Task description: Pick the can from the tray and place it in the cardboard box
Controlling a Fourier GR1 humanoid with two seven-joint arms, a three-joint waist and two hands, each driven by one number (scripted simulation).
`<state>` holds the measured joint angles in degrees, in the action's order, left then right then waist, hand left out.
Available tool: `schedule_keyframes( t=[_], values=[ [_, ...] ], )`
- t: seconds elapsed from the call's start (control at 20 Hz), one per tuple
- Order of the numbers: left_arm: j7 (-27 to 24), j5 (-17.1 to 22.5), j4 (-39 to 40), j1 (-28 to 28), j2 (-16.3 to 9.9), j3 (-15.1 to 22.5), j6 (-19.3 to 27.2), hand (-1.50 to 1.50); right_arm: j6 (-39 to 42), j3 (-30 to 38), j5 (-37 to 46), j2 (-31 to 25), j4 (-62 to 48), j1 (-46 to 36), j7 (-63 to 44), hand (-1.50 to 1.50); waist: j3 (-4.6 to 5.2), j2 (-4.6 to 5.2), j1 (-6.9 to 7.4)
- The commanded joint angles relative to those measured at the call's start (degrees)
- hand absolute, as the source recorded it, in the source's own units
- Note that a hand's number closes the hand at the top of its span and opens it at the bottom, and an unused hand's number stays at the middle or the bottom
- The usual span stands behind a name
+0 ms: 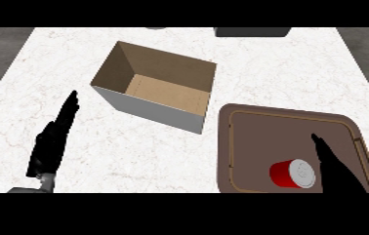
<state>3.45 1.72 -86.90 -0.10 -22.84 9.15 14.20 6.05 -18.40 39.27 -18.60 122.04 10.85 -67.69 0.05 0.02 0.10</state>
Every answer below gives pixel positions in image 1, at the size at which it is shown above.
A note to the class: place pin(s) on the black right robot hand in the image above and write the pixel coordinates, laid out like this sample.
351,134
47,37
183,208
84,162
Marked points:
337,170

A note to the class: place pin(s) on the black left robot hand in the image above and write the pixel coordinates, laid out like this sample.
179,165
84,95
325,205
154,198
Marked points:
52,141

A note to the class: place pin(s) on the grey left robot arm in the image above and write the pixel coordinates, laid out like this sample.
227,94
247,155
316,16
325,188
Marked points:
37,183

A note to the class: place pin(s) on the red can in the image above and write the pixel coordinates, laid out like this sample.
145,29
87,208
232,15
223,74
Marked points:
292,174

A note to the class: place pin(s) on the brown tray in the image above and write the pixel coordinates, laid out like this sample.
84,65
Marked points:
269,141

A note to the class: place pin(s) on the open cardboard box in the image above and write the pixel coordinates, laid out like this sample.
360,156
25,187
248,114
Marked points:
154,86

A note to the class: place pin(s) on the small grey object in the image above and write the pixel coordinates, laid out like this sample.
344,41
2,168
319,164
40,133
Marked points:
155,28

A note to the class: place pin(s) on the dark grey appliance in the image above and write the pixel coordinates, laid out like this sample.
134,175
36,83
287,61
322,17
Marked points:
253,31

